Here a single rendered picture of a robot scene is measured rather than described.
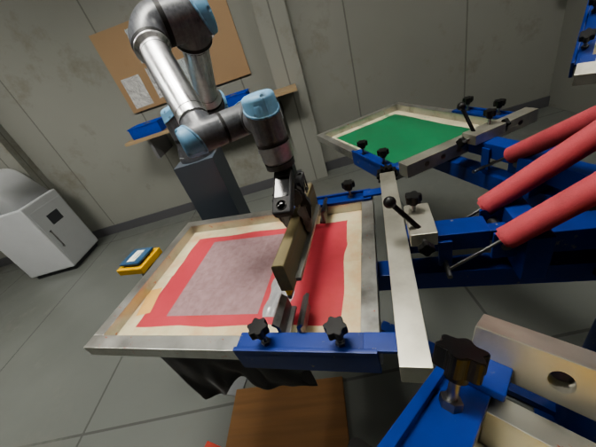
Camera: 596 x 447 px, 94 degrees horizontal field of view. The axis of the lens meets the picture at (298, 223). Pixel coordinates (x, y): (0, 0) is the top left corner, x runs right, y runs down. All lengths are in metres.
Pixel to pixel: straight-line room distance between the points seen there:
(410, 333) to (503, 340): 0.18
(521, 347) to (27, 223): 4.17
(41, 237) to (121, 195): 0.94
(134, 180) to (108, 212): 0.67
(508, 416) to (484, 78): 3.92
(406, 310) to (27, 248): 4.24
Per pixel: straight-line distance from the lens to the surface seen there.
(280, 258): 0.60
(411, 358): 0.53
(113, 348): 0.94
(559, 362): 0.41
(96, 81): 3.96
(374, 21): 3.56
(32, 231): 4.24
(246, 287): 0.86
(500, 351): 0.42
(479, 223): 0.77
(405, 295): 0.60
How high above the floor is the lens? 1.50
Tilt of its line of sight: 32 degrees down
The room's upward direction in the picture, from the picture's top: 19 degrees counter-clockwise
